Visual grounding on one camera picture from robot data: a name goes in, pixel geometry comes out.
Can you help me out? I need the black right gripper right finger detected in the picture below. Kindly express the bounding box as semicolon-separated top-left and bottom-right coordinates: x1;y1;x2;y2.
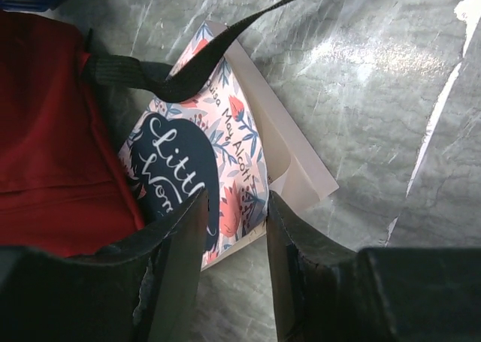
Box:
267;192;480;341

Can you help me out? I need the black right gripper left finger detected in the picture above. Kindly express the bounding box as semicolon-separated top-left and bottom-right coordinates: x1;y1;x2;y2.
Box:
1;190;208;341

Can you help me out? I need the red backpack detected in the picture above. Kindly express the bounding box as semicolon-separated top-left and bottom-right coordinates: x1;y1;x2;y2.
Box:
0;0;331;259

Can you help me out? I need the Little Women book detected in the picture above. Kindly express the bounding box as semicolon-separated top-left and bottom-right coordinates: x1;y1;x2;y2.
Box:
119;41;338;268

